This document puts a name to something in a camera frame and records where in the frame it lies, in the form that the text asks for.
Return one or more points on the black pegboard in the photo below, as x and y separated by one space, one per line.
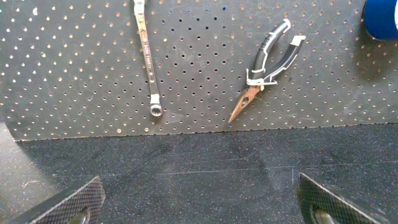
199 77

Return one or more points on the roll of blue tape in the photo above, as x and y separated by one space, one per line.
381 18

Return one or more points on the black and white pliers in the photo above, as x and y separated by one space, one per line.
261 76

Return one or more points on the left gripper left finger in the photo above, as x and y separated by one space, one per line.
77 203

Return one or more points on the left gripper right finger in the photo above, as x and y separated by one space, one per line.
323 202

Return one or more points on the wrench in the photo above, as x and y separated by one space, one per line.
147 56

